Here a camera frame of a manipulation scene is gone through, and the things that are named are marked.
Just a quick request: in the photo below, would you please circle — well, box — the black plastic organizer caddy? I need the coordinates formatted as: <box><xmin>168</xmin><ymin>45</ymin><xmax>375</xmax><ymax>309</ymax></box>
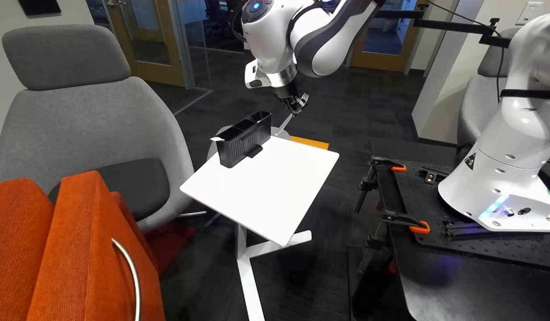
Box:
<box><xmin>216</xmin><ymin>109</ymin><xmax>275</xmax><ymax>170</ymax></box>

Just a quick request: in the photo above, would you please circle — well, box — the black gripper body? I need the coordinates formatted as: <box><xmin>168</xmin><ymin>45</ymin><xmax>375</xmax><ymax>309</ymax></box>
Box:
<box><xmin>275</xmin><ymin>82</ymin><xmax>305</xmax><ymax>109</ymax></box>

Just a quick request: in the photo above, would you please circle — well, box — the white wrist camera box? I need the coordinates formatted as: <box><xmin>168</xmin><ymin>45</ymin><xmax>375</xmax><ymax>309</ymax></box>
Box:
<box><xmin>243</xmin><ymin>59</ymin><xmax>271</xmax><ymax>91</ymax></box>

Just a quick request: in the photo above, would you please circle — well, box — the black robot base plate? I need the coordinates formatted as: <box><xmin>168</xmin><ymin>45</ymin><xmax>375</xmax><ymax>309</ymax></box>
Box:
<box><xmin>373</xmin><ymin>155</ymin><xmax>550</xmax><ymax>321</ymax></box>

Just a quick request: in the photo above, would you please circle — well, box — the wooden glass door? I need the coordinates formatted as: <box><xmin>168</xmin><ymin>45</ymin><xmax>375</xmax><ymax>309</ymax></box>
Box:
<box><xmin>103</xmin><ymin>0</ymin><xmax>189</xmax><ymax>89</ymax></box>
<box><xmin>348</xmin><ymin>11</ymin><xmax>432</xmax><ymax>75</ymax></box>

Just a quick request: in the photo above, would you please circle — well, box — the white cable loop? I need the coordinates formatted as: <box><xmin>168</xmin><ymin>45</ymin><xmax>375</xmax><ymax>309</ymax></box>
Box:
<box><xmin>109</xmin><ymin>237</ymin><xmax>143</xmax><ymax>321</ymax></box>

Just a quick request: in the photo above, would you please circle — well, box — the orange black bar clamp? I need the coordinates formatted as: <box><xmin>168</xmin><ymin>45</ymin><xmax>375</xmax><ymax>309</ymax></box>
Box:
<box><xmin>353</xmin><ymin>155</ymin><xmax>409</xmax><ymax>214</ymax></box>
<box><xmin>366</xmin><ymin>209</ymin><xmax>434</xmax><ymax>252</ymax></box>

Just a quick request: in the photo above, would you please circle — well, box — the round wooden table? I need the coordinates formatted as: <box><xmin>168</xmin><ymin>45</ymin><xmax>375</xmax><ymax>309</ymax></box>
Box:
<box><xmin>287</xmin><ymin>134</ymin><xmax>332</xmax><ymax>152</ymax></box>

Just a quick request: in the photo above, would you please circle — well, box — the pale grey lounge chair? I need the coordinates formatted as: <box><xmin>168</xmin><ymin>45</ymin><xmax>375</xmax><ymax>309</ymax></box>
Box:
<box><xmin>457</xmin><ymin>27</ymin><xmax>518</xmax><ymax>147</ymax></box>

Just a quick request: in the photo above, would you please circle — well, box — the black camera boom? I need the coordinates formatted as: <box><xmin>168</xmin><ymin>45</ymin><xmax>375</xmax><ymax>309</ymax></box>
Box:
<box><xmin>375</xmin><ymin>0</ymin><xmax>512</xmax><ymax>50</ymax></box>

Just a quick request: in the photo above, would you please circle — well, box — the grey highback armchair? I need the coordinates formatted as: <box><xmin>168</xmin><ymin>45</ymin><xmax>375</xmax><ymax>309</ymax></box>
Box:
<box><xmin>0</xmin><ymin>23</ymin><xmax>196</xmax><ymax>236</ymax></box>

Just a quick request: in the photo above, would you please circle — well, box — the black wall frame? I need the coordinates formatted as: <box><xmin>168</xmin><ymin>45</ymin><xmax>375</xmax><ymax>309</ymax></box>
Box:
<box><xmin>18</xmin><ymin>0</ymin><xmax>62</xmax><ymax>18</ymax></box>

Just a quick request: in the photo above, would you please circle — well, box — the orange fabric sofa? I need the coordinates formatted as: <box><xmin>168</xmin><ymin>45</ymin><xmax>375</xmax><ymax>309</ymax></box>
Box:
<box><xmin>0</xmin><ymin>170</ymin><xmax>168</xmax><ymax>321</ymax></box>

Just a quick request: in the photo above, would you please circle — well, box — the white side table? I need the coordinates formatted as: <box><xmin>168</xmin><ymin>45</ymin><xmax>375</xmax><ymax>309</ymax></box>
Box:
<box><xmin>178</xmin><ymin>127</ymin><xmax>341</xmax><ymax>321</ymax></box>

